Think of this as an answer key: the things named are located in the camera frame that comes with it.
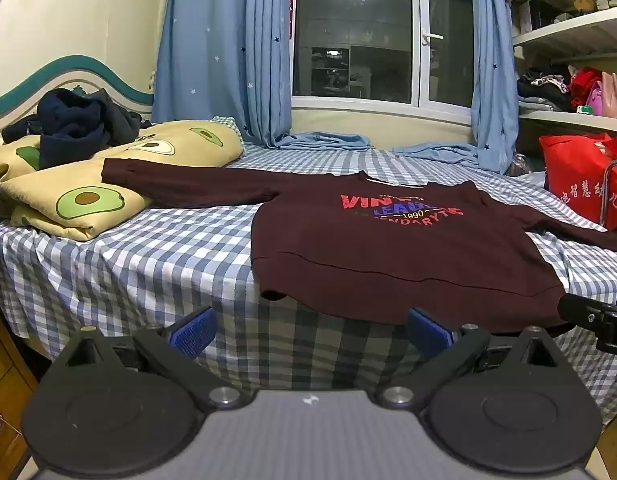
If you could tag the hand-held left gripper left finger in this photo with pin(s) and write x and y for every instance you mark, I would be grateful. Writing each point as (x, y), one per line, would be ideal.
(192, 334)

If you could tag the blue checked bed sheet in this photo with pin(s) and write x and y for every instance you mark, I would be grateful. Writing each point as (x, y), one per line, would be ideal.
(153, 270)

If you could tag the maroon printed sweatshirt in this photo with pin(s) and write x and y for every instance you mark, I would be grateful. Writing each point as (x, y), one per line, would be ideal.
(388, 260)

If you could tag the red fabric bag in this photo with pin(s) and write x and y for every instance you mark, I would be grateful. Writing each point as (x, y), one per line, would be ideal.
(578, 180)

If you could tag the wooden bedside cabinet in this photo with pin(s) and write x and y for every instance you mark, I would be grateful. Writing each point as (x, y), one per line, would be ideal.
(3, 400)

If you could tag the metal chair frame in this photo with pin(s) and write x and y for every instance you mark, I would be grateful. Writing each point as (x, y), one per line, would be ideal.
(606, 185)

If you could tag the folded dark clothes stack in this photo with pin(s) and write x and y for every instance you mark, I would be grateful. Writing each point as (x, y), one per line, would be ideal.
(541, 92)

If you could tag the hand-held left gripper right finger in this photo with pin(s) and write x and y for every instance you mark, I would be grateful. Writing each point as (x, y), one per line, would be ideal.
(428, 334)

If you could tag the dark navy clothes pile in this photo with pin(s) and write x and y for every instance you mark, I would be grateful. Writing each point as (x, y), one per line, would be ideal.
(73, 125)

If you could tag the blue star curtain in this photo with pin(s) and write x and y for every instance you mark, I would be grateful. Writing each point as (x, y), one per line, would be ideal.
(488, 70)
(223, 50)

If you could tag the green checked pillow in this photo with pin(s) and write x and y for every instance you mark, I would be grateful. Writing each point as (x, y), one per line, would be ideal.
(227, 124)

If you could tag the crumpled grey bag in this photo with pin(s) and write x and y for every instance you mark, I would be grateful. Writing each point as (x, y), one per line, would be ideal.
(519, 165)

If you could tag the red cloth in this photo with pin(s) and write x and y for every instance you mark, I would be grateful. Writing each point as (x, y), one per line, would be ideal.
(584, 85)

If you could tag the white framed window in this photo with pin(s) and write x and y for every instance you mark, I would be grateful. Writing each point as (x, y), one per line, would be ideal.
(378, 35)

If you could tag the teal wave bed headboard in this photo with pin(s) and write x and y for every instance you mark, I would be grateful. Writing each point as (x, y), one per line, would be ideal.
(68, 72)

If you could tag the yellow avocado pillows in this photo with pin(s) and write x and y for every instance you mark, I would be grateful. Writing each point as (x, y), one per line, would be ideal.
(88, 195)

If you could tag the pink handbag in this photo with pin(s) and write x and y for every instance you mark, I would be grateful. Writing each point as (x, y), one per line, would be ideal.
(612, 97)

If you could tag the white shelf unit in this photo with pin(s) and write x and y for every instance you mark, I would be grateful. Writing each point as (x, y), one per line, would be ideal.
(573, 30)

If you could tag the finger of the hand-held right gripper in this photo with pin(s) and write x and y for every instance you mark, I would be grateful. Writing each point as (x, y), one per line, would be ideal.
(596, 320)

